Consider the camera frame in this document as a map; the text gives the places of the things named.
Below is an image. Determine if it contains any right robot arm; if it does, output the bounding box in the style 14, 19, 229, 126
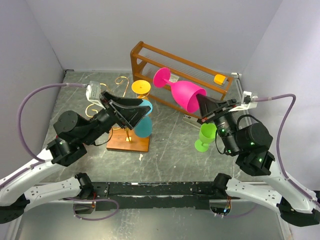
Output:
196, 92, 320, 227

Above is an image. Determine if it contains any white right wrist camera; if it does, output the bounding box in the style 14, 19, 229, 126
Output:
229, 91, 258, 112

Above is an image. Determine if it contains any blue plastic wine glass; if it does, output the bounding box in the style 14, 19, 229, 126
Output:
133, 99, 153, 138

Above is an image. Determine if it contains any pink plastic wine glass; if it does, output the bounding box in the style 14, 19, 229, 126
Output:
153, 67, 207, 114

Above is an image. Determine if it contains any aluminium frame rail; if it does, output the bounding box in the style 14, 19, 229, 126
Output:
232, 72, 282, 202

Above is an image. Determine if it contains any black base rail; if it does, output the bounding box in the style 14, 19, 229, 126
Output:
85, 181, 227, 211

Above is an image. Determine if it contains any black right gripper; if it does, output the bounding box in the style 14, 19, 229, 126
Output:
195, 93, 240, 154

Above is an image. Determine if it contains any wooden rack base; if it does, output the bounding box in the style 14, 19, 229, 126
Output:
106, 129, 150, 152

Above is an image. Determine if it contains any wooden shelf rack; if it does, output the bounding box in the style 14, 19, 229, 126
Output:
130, 41, 234, 114

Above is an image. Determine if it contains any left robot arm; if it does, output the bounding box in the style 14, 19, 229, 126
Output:
0, 91, 151, 224

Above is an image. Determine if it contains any small white card box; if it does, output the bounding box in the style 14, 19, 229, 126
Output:
169, 73, 180, 83

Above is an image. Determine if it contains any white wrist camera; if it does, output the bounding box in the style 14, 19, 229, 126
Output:
229, 91, 258, 112
85, 81, 105, 109

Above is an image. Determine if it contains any yellow grey box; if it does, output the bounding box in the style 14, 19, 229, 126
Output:
213, 74, 228, 86

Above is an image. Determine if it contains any yellow plastic wine glass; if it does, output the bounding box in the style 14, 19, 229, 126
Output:
131, 79, 151, 101

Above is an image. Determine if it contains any green plastic wine glass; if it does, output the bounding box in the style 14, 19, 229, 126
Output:
194, 123, 217, 153

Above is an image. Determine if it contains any gold wire glass rack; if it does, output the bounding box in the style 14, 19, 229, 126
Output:
84, 76, 132, 147

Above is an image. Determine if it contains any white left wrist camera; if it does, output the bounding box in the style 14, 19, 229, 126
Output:
85, 81, 105, 109

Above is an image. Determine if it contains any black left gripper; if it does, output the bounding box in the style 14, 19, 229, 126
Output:
81, 90, 152, 145

